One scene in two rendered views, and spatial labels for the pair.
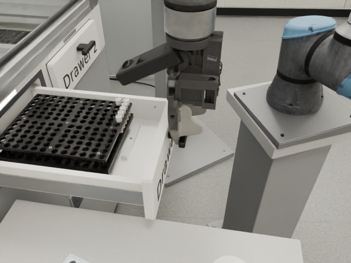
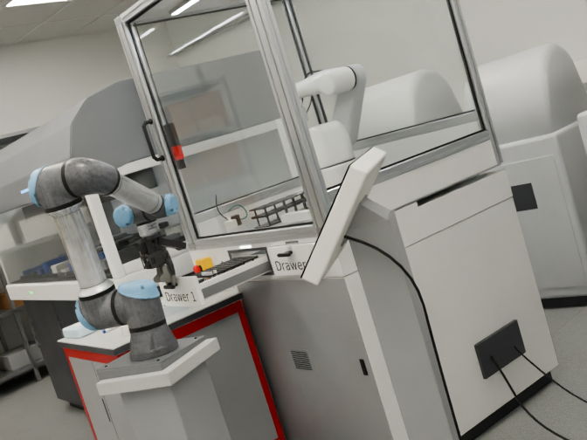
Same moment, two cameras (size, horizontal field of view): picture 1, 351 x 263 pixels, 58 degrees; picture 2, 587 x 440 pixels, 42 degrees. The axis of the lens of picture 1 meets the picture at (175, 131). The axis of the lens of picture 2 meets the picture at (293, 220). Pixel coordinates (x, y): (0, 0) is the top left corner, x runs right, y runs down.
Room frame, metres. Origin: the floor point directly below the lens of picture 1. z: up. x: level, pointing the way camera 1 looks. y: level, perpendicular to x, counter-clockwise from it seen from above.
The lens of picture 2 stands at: (2.77, -1.58, 1.31)
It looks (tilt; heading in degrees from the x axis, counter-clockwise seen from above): 6 degrees down; 135
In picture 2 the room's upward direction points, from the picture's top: 17 degrees counter-clockwise
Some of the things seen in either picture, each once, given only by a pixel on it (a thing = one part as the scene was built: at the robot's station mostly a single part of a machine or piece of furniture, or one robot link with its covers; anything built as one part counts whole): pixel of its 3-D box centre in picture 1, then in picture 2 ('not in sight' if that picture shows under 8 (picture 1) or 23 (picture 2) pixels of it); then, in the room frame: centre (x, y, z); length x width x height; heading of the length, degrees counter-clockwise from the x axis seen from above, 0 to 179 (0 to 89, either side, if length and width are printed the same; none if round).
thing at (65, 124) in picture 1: (70, 134); (225, 274); (0.50, 0.22, 0.87); 0.22 x 0.18 x 0.06; 81
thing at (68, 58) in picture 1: (77, 57); (294, 259); (0.83, 0.28, 0.87); 0.29 x 0.02 x 0.11; 171
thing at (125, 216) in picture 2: not in sight; (133, 213); (0.52, -0.10, 1.20); 0.11 x 0.11 x 0.08; 27
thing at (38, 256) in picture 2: not in sight; (129, 213); (-1.12, 0.95, 1.13); 1.78 x 1.14 x 0.45; 171
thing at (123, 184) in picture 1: (67, 135); (227, 274); (0.50, 0.23, 0.86); 0.40 x 0.26 x 0.06; 81
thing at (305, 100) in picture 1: (296, 84); (150, 337); (0.75, -0.33, 0.83); 0.15 x 0.15 x 0.10
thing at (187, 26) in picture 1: (189, 18); (148, 229); (0.46, -0.02, 1.13); 0.08 x 0.08 x 0.05
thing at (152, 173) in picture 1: (164, 143); (180, 291); (0.47, 0.02, 0.87); 0.29 x 0.02 x 0.11; 171
